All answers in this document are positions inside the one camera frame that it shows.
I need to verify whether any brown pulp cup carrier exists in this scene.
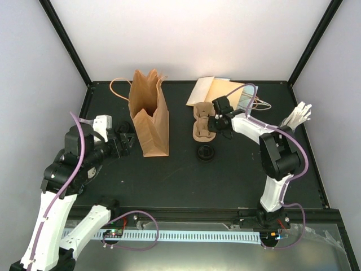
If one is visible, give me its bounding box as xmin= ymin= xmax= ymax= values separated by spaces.
xmin=192 ymin=102 xmax=216 ymax=142

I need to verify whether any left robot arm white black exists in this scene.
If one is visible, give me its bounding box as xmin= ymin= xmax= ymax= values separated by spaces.
xmin=10 ymin=121 xmax=135 ymax=270

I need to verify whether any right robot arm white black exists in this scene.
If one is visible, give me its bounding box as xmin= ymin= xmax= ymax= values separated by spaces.
xmin=208 ymin=113 xmax=309 ymax=229

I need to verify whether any black coffee lids stack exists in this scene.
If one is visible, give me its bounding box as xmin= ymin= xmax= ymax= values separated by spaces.
xmin=115 ymin=121 xmax=134 ymax=134

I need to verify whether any black coffee lid near bag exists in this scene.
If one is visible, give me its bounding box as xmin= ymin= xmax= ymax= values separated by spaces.
xmin=196 ymin=144 xmax=215 ymax=162

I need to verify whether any flat white paper bag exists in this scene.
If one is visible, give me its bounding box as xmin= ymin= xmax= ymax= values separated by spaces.
xmin=186 ymin=76 xmax=214 ymax=106

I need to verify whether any flat blue paper bag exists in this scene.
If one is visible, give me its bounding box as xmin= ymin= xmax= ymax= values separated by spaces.
xmin=232 ymin=83 xmax=257 ymax=116

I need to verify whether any glass with white stirrers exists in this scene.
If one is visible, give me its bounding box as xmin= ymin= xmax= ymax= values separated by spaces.
xmin=279 ymin=102 xmax=312 ymax=132

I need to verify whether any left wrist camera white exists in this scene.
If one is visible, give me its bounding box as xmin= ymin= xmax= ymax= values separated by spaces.
xmin=92 ymin=115 xmax=112 ymax=142

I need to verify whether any blue slotted cable duct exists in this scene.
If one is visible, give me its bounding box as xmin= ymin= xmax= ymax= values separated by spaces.
xmin=88 ymin=229 xmax=261 ymax=244

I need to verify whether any black front mounting rail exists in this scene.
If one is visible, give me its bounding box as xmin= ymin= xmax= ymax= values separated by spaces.
xmin=67 ymin=207 xmax=342 ymax=229

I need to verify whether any left black frame post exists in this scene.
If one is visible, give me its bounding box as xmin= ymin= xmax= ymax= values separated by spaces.
xmin=39 ymin=0 xmax=92 ymax=87

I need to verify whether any black frame post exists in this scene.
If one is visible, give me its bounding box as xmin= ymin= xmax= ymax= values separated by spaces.
xmin=288 ymin=0 xmax=343 ymax=87
xmin=39 ymin=0 xmax=92 ymax=87

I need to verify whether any right black frame post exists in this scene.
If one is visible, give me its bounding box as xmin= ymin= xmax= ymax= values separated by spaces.
xmin=288 ymin=0 xmax=343 ymax=87

